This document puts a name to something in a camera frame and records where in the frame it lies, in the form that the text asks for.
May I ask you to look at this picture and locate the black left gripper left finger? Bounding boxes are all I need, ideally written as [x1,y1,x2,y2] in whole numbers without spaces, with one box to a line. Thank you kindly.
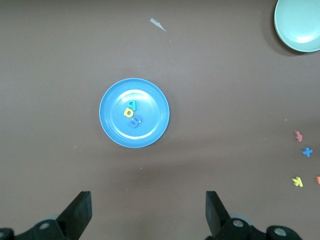
[0,191,93,240]

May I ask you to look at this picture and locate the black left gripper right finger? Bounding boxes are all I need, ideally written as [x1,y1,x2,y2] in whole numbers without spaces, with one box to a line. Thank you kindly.
[204,190,301,240]

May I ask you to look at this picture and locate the blue foam letter m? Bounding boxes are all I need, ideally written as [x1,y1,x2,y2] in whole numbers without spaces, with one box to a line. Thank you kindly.
[128,115,144,130]

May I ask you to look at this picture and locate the yellow foam letter a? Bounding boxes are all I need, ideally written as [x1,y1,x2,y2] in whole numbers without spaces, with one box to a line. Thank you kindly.
[123,106,135,119]

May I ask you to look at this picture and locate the teal foam letter b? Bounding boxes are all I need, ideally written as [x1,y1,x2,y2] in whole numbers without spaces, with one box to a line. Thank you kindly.
[125,100,138,112]

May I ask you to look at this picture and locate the yellow foam letter k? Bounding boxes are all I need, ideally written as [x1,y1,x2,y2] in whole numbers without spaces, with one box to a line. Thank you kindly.
[291,176,304,188]

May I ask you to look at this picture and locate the blue foam letter x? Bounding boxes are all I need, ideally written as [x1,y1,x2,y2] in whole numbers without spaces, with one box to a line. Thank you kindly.
[301,146,314,159]

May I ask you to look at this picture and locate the red foam letter f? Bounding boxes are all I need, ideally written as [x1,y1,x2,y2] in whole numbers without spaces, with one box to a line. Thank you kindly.
[292,130,304,143]

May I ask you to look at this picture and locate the blue plate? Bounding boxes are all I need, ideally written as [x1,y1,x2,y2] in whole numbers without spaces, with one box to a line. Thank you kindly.
[98,77,171,149]

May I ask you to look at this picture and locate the brown table cover sheet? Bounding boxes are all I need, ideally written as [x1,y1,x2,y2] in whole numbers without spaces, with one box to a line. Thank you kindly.
[0,0,320,240]

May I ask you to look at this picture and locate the small grey paper scrap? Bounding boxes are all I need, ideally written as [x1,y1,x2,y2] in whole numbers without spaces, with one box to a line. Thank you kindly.
[149,17,168,33]

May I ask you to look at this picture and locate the pale green plate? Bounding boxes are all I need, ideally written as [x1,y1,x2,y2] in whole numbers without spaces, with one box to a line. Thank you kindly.
[273,0,320,53]

